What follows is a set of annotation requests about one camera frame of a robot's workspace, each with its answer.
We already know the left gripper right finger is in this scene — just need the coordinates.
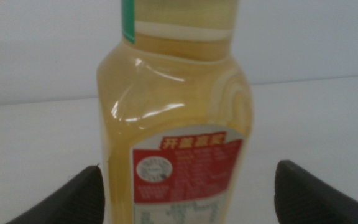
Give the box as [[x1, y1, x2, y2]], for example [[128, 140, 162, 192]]
[[273, 159, 358, 224]]

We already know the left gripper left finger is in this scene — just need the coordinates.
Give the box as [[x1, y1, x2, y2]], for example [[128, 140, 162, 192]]
[[6, 164, 106, 224]]

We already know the yellow juice bottle white cap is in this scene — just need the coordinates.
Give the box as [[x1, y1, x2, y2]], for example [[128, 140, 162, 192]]
[[96, 0, 255, 224]]

